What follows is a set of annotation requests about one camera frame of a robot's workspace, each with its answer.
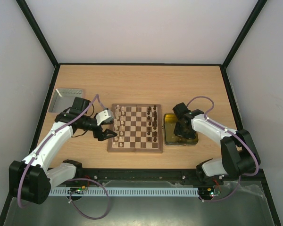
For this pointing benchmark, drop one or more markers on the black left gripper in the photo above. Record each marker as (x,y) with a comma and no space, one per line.
(102,136)

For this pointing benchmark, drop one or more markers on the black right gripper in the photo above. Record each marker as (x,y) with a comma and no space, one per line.
(183,129)

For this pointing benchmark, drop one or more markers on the gold green metal tin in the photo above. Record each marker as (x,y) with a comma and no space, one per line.
(169,121)

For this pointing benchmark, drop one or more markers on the wooden chess board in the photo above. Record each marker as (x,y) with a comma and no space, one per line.
(138,127)

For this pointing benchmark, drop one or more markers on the silver metal tin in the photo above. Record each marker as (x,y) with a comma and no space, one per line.
(63,98)

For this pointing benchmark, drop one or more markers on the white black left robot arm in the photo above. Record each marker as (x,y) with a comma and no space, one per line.
(31,179)

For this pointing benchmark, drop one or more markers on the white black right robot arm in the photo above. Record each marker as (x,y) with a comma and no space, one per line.
(239,155)

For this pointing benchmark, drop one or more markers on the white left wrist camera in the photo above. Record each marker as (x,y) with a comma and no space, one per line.
(104,117)

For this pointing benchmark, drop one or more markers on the black metal base rail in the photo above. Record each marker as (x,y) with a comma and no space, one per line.
(182,176)

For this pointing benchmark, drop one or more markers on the light blue slotted cable duct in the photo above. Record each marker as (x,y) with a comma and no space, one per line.
(126,192)

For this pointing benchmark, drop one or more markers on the black cage frame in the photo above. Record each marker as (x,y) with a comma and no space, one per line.
(223,67)

